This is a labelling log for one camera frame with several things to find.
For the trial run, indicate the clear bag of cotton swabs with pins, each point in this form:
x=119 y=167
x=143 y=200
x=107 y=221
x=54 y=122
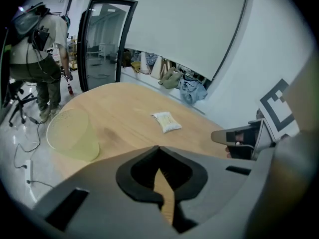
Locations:
x=166 y=122

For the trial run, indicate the black glass-door fridge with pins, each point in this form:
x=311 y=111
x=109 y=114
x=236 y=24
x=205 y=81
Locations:
x=102 y=46

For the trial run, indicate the white roller blind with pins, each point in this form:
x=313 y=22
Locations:
x=174 y=21

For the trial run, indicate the white power strip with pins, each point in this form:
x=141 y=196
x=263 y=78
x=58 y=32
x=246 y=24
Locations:
x=30 y=170

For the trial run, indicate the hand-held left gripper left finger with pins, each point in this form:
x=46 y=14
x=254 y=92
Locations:
x=99 y=195

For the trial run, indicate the translucent green cup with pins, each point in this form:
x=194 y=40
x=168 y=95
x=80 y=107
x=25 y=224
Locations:
x=72 y=136

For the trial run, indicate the oval wooden table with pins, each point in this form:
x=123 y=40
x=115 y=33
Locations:
x=124 y=108

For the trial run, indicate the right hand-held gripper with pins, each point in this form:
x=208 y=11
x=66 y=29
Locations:
x=276 y=113

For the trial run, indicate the beige tote bag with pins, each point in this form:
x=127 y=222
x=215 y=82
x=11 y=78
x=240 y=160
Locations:
x=159 y=68

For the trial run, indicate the yellow utility cart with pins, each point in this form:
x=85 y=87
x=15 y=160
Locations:
x=72 y=56

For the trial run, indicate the mustard yellow bag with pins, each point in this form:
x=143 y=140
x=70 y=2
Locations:
x=135 y=66

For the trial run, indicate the blue plaid cloth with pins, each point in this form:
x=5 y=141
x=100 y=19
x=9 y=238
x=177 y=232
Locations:
x=150 y=57

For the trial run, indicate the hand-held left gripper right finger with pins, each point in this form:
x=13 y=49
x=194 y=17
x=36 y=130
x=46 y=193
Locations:
x=219 y=183

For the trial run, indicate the red drink bottle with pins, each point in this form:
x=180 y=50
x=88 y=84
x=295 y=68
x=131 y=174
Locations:
x=70 y=89

